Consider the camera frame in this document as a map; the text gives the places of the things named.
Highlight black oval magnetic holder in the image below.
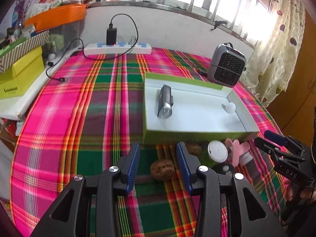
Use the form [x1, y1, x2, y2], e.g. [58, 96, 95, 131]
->
[212, 162, 237, 176]

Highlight patterned cream curtain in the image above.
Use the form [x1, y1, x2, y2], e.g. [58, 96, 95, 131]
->
[241, 0, 306, 107]

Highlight pink plaid tablecloth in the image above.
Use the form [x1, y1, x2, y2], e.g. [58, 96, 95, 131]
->
[9, 46, 295, 237]

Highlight pink hook clip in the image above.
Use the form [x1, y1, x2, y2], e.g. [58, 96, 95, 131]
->
[239, 141, 250, 157]

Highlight green white cardboard box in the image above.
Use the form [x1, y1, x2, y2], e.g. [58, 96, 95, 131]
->
[143, 72, 260, 144]

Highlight black charging cable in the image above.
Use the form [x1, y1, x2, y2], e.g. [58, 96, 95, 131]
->
[45, 13, 138, 82]

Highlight grey mini fan heater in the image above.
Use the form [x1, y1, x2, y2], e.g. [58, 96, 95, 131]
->
[207, 42, 246, 88]

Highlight white round silicone cap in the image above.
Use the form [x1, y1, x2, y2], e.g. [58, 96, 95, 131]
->
[222, 102, 236, 114]

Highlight yellow shoe box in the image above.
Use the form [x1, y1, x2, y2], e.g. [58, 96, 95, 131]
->
[0, 46, 44, 100]

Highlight white power strip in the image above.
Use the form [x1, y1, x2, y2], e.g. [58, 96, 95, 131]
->
[84, 42, 151, 56]

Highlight purple dried flower branches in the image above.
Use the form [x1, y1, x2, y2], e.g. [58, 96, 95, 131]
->
[12, 0, 25, 27]

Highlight black silver flashlight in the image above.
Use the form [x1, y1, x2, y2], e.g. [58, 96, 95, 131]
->
[157, 85, 174, 119]

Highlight black power adapter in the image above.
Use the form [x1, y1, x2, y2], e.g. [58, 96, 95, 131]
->
[106, 23, 117, 45]

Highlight brown walnut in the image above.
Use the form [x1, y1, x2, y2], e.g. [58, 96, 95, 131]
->
[186, 142, 202, 157]
[150, 159, 176, 181]

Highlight pink folding clip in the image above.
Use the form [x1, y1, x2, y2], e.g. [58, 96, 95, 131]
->
[225, 139, 240, 167]

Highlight black window clamp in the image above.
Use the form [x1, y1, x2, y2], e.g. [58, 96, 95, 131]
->
[211, 20, 228, 31]

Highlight striped cardboard box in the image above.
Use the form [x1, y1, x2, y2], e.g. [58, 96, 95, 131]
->
[1, 31, 50, 74]

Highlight white round jar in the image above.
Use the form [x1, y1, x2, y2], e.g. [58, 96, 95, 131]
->
[239, 152, 253, 166]

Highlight white disc green base stand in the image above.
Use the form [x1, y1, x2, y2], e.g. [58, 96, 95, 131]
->
[204, 140, 228, 167]

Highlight orange plastic tray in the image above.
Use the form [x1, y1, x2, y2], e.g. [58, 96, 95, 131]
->
[25, 4, 87, 32]

